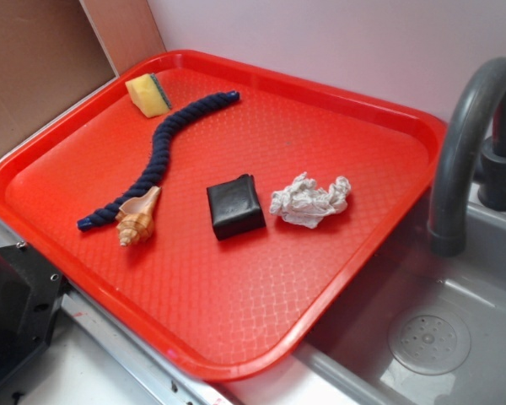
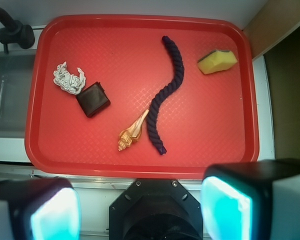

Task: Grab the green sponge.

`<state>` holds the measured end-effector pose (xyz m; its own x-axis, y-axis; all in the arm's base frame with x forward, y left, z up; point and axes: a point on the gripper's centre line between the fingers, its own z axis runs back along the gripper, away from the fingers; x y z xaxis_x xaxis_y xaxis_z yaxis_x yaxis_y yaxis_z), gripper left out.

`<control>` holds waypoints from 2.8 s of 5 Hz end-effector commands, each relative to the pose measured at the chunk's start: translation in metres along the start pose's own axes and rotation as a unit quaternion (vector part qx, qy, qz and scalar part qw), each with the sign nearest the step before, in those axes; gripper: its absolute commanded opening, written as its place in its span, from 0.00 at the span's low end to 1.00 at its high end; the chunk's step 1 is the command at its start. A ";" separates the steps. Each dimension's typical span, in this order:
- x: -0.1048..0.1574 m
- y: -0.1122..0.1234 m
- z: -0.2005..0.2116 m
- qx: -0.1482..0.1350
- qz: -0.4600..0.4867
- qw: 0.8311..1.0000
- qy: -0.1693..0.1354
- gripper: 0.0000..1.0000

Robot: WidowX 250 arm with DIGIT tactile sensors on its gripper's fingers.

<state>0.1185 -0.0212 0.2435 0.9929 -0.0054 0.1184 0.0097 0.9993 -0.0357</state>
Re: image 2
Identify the red plastic tray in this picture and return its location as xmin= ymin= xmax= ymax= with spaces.
xmin=25 ymin=15 xmax=259 ymax=179

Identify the golden conch shell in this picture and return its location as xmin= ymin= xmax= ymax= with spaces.
xmin=117 ymin=109 xmax=149 ymax=152

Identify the yellow sponge with green scourer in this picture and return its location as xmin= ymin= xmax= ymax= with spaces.
xmin=197 ymin=50 xmax=238 ymax=75

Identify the dark brown leather wallet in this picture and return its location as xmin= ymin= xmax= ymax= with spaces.
xmin=76 ymin=81 xmax=111 ymax=118

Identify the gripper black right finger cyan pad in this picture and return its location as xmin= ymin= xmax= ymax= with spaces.
xmin=200 ymin=158 xmax=300 ymax=240

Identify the black octagonal camera mount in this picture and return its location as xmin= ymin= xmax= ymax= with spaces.
xmin=108 ymin=178 xmax=204 ymax=240

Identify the dark purple rope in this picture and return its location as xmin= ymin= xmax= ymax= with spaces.
xmin=146 ymin=35 xmax=185 ymax=156

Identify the stainless steel sink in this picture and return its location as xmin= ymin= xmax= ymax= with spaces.
xmin=0 ymin=50 xmax=36 ymax=138

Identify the black faucet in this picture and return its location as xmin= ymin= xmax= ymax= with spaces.
xmin=0 ymin=7 xmax=36 ymax=54

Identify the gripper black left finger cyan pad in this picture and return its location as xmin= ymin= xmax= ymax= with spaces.
xmin=0 ymin=178 xmax=81 ymax=240

